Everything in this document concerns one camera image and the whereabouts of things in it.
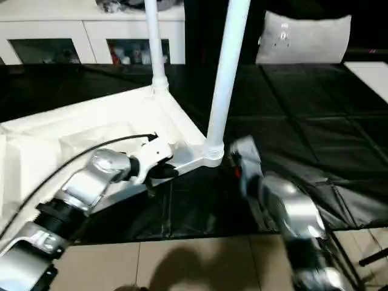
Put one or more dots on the white plastic table leg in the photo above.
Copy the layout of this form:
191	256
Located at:
227	75
156	45

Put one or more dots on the white plastic table top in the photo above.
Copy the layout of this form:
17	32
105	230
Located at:
75	121

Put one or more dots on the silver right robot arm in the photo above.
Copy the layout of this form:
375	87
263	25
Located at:
297	212

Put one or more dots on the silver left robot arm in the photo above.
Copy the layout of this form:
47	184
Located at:
91	179

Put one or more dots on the black work mat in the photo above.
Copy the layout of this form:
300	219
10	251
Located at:
318	121

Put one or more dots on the small white cup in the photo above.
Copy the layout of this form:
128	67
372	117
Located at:
125	60

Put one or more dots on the small red bottle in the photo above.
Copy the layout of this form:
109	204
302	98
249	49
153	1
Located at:
114	56

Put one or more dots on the black sofa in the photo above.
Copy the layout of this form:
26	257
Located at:
200	30

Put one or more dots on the light grey pillow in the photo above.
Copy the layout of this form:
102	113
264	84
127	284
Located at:
303	39

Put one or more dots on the dark bag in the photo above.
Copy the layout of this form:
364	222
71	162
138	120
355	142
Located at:
163	3

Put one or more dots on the white flat board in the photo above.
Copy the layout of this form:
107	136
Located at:
369	75

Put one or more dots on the white cabinet with glass doors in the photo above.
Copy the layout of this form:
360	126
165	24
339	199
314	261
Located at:
75	27

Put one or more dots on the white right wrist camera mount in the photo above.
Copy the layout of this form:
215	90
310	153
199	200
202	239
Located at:
250	157

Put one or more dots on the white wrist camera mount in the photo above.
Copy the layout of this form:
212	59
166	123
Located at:
250	157
154	151

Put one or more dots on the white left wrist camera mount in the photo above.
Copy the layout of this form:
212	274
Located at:
154	151

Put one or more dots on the black table frame leg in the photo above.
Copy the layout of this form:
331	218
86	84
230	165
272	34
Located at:
374	257

